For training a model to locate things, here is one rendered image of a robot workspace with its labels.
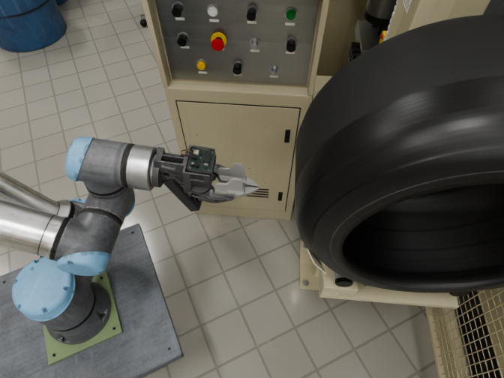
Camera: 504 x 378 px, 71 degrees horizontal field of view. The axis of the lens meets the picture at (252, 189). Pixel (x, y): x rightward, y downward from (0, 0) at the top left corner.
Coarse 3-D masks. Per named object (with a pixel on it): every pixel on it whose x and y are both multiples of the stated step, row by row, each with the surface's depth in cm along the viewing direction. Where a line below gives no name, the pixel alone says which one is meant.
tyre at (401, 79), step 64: (384, 64) 56; (448, 64) 50; (320, 128) 62; (384, 128) 50; (448, 128) 45; (320, 192) 58; (384, 192) 52; (448, 192) 94; (320, 256) 72; (384, 256) 91; (448, 256) 88
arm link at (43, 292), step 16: (32, 272) 91; (48, 272) 91; (64, 272) 91; (16, 288) 89; (32, 288) 89; (48, 288) 89; (64, 288) 90; (80, 288) 95; (16, 304) 87; (32, 304) 87; (48, 304) 87; (64, 304) 90; (80, 304) 96; (48, 320) 91; (64, 320) 94; (80, 320) 100
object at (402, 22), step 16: (400, 0) 77; (416, 0) 68; (432, 0) 67; (448, 0) 66; (464, 0) 66; (480, 0) 66; (400, 16) 77; (416, 16) 69; (432, 16) 69; (448, 16) 69; (400, 32) 76
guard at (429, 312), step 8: (496, 288) 102; (488, 304) 105; (432, 312) 139; (448, 312) 126; (472, 312) 113; (496, 312) 101; (432, 320) 139; (480, 320) 109; (432, 328) 137; (456, 328) 122; (488, 328) 104; (432, 336) 136; (440, 336) 131; (448, 336) 126; (472, 336) 112; (496, 336) 100; (432, 344) 135; (464, 344) 116; (496, 344) 100; (440, 352) 131; (448, 352) 125; (472, 352) 111; (440, 360) 131; (440, 368) 130; (456, 368) 120; (440, 376) 128; (448, 376) 124; (472, 376) 110
